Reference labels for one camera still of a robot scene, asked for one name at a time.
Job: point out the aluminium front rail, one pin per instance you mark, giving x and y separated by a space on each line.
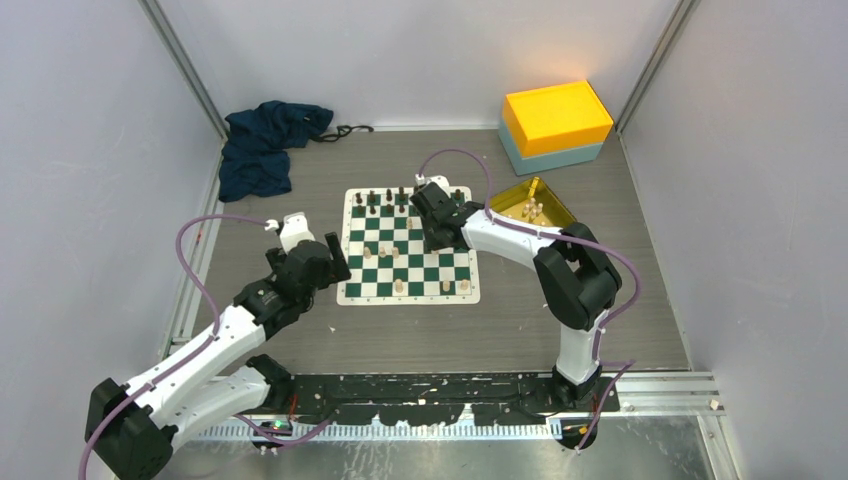
233 430

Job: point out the dark blue cloth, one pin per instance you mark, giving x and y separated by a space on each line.
255 159

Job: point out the light blue box base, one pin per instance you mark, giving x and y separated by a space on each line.
533 164

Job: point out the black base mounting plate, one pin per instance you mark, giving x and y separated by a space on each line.
492 399

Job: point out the green white chess board mat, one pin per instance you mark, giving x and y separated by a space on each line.
376 217

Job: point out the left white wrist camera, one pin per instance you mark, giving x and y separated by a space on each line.
292 230

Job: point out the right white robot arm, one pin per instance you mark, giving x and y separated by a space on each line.
578 281

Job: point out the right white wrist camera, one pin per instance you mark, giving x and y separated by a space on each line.
421 181

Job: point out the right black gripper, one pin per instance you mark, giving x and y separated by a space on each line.
433 244

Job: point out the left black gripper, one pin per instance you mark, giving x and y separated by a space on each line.
336 270

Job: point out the gold metal tin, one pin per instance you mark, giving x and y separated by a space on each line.
533 202

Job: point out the yellow box lid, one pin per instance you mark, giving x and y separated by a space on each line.
555 118

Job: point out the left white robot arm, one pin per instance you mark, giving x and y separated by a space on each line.
135 427

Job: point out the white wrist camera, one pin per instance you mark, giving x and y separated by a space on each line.
421 181
292 230

